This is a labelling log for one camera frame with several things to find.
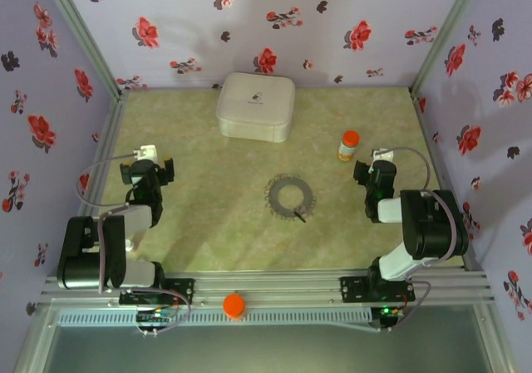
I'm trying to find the orange cap pill bottle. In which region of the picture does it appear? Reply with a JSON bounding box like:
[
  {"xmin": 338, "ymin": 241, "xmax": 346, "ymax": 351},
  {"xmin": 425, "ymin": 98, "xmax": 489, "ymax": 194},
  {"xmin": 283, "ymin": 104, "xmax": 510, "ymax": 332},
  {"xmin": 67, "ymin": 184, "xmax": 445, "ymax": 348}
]
[{"xmin": 337, "ymin": 130, "xmax": 360, "ymax": 164}]

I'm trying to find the white zip case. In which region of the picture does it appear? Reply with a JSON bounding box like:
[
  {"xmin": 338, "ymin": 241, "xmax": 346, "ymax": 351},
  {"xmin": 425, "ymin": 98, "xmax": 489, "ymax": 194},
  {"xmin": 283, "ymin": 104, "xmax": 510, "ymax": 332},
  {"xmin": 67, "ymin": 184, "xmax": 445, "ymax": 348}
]
[{"xmin": 214, "ymin": 72, "xmax": 297, "ymax": 144}]

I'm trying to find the small circuit board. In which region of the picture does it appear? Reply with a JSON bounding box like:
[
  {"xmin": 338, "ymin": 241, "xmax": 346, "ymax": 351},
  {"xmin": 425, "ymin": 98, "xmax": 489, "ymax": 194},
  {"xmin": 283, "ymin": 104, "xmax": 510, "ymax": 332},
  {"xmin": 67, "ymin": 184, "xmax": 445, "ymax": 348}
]
[
  {"xmin": 136, "ymin": 309, "xmax": 175, "ymax": 326},
  {"xmin": 376, "ymin": 304, "xmax": 402, "ymax": 328}
]

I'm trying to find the orange round button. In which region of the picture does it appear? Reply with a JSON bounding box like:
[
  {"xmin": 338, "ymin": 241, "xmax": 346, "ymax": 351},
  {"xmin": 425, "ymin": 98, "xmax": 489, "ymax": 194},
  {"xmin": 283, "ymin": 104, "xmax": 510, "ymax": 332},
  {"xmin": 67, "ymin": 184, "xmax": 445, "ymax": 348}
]
[{"xmin": 222, "ymin": 292, "xmax": 247, "ymax": 320}]

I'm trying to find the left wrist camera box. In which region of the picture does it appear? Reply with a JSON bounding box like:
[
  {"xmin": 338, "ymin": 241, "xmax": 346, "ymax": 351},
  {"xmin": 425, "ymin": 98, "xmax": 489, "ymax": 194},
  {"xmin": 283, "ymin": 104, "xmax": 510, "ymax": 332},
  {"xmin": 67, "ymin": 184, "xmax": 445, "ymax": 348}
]
[{"xmin": 132, "ymin": 143, "xmax": 159, "ymax": 163}]

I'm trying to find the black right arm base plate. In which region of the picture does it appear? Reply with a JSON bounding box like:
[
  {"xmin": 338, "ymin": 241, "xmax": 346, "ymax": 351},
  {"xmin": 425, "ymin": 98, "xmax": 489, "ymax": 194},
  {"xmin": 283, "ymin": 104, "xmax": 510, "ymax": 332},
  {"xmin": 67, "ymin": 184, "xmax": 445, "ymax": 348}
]
[{"xmin": 339, "ymin": 276, "xmax": 416, "ymax": 304}]

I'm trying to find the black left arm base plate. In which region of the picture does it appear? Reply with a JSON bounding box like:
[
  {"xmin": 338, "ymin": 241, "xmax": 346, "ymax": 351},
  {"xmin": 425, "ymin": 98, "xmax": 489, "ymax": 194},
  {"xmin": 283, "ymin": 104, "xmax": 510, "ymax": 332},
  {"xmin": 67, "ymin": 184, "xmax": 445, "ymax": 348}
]
[{"xmin": 119, "ymin": 277, "xmax": 195, "ymax": 307}]

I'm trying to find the aluminium corner post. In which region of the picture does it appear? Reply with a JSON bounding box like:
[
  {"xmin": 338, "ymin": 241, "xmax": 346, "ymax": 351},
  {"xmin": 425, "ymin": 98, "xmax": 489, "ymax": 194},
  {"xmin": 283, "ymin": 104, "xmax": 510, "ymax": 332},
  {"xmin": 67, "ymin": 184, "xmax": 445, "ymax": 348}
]
[
  {"xmin": 409, "ymin": 0, "xmax": 487, "ymax": 96},
  {"xmin": 37, "ymin": 0, "xmax": 126, "ymax": 100}
]

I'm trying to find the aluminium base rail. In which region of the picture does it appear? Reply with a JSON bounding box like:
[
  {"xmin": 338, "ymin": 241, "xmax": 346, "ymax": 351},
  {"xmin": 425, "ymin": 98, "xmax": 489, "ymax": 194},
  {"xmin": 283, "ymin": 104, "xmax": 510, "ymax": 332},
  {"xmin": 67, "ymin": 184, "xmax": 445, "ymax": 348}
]
[{"xmin": 39, "ymin": 269, "xmax": 495, "ymax": 307}]

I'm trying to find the grey slotted cable duct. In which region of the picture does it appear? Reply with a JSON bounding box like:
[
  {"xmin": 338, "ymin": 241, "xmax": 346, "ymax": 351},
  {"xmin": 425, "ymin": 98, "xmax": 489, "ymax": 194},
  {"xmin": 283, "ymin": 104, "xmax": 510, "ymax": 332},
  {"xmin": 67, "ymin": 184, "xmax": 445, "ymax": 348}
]
[{"xmin": 56, "ymin": 308, "xmax": 373, "ymax": 328}]

